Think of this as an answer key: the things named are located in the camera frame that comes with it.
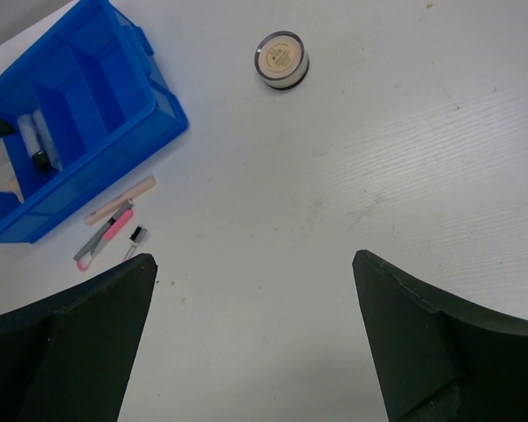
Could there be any pink eyebrow comb brush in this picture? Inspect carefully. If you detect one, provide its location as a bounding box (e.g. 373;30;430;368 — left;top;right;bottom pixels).
123;226;148;261

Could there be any beige cosmetic stick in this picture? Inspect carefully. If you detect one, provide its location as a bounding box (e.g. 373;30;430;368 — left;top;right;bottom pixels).
84;176;157;225

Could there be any blue plastic organizer tray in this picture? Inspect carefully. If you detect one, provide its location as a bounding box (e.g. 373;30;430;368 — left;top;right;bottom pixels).
0;1;188;244

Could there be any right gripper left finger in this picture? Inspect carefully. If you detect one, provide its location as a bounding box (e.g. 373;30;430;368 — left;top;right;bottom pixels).
0;253;158;421

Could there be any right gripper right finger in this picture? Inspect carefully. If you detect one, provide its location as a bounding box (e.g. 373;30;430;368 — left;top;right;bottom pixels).
353;250;528;421

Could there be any clear tube black cap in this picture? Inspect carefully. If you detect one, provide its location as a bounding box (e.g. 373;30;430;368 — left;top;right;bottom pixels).
17;114;51;171

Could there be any clear plastic bottle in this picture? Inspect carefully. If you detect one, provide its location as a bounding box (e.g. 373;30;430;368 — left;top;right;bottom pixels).
32;109;63;171

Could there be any round compact case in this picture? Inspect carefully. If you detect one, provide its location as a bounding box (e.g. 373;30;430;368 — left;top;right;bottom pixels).
253;31;310;91

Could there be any houndstooth pattern pencil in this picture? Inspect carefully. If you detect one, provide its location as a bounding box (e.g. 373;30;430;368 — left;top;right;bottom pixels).
73;200;133;261

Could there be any pink makeup brush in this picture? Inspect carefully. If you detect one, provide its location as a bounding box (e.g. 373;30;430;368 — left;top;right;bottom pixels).
76;208;134;272

